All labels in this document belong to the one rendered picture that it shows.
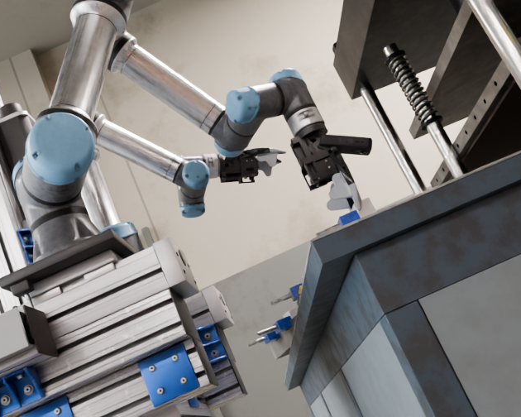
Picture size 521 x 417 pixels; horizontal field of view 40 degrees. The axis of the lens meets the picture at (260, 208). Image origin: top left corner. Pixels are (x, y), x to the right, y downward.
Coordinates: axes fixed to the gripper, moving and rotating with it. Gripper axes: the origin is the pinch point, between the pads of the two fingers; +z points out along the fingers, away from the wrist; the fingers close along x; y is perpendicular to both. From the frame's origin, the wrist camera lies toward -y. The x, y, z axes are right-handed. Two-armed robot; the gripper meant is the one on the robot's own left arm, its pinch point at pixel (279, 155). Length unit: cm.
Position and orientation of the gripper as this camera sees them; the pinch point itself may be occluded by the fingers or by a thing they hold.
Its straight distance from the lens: 228.7
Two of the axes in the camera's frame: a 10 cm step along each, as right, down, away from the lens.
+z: 9.7, -0.8, 2.3
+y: 1.6, 9.3, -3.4
